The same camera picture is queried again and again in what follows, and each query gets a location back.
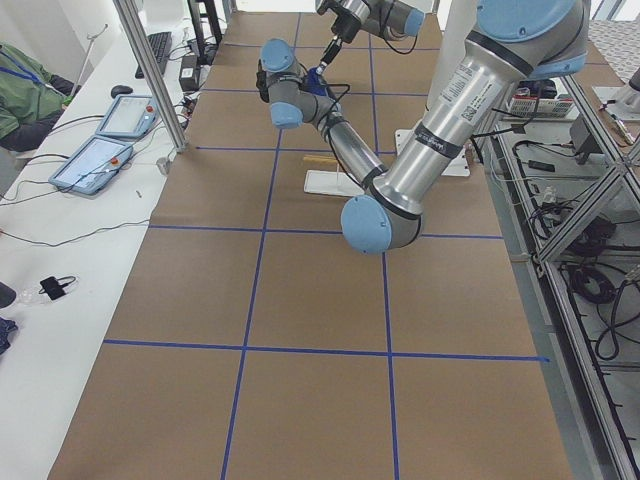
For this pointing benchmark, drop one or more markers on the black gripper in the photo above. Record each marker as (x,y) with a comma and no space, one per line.
(347,28)

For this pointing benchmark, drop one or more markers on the blue microfiber towel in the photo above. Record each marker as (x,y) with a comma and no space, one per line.
(315,83)

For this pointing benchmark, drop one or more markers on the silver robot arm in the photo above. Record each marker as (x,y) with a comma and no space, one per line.
(489,47)
(388,20)

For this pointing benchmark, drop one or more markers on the left wooden rack dowel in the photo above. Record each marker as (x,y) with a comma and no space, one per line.
(320,159)

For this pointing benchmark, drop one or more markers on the black power adapter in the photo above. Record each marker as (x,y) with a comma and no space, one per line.
(189,75)

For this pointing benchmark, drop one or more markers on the black keyboard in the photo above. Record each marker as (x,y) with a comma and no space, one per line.
(161,44)

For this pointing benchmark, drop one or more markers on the upper blue teach pendant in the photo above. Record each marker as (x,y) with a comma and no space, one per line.
(129,117)

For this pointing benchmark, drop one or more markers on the blue teach pendant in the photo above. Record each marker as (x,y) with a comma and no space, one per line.
(90,168)
(129,117)

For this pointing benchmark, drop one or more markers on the black computer mouse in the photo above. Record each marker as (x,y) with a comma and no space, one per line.
(120,90)

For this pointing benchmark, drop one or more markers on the lower blue teach pendant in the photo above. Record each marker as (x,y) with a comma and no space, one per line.
(90,168)

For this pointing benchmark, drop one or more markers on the person in green jacket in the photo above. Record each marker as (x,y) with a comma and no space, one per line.
(32,100)

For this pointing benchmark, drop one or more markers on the small black usb device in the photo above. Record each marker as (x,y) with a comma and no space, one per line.
(52,288)

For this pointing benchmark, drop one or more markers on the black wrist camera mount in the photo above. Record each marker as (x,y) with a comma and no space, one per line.
(261,83)

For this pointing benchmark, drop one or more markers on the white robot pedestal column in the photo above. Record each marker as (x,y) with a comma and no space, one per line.
(452,165)

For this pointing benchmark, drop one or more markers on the white rack base plate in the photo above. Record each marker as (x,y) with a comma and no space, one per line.
(331,183)

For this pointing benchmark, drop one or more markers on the aluminium frame post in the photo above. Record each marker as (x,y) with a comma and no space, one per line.
(141,48)

